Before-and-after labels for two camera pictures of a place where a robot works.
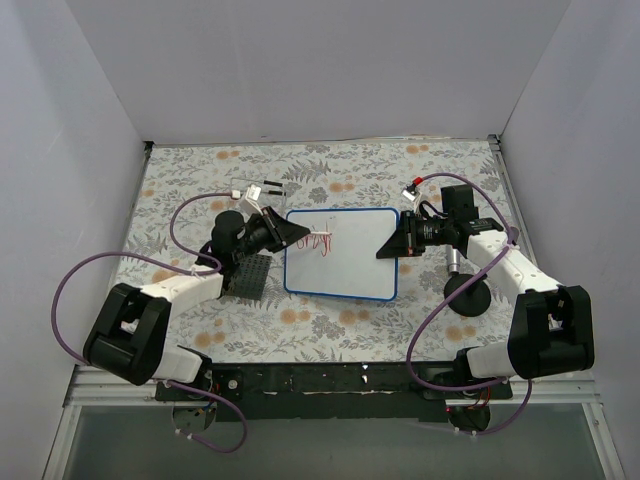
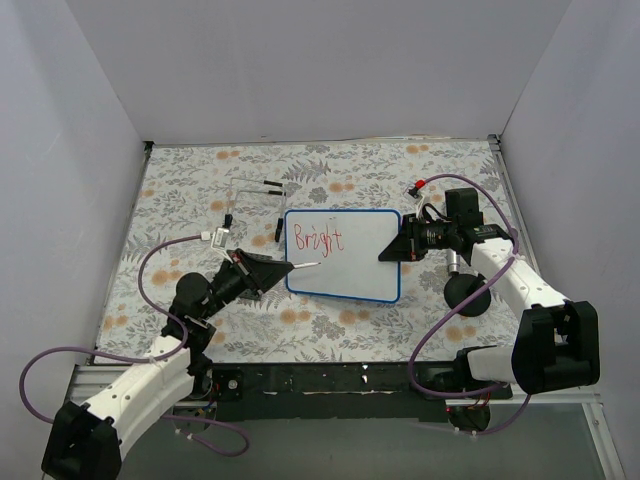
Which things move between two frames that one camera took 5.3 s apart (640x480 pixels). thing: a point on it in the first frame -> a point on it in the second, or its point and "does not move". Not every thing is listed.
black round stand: x=473 y=300 does not move
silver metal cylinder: x=454 y=261 does not move
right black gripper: x=407 y=234 does not move
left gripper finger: x=289 y=231 -> x=264 y=273
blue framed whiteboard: x=343 y=264 does not move
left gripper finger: x=285 y=224 -> x=254 y=263
